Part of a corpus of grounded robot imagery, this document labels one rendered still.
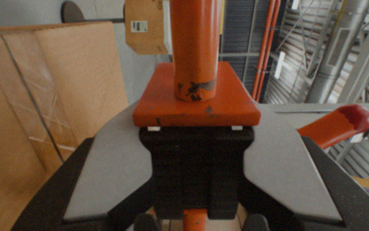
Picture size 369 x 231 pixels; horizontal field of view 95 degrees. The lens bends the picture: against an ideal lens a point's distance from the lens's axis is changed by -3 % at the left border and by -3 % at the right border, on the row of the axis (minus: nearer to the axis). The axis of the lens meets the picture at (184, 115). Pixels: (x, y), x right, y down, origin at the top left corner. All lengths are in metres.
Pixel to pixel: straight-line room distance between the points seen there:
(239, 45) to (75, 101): 11.10
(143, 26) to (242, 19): 9.43
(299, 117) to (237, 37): 9.81
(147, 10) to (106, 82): 1.62
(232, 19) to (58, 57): 10.78
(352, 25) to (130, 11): 5.03
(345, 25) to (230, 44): 6.47
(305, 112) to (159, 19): 1.43
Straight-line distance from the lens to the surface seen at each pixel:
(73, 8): 2.36
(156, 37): 1.78
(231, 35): 11.03
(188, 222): 0.18
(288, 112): 1.44
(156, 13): 1.86
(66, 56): 0.22
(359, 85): 2.90
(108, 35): 0.32
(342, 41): 5.81
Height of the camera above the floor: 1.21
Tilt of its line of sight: 2 degrees down
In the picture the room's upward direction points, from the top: 90 degrees clockwise
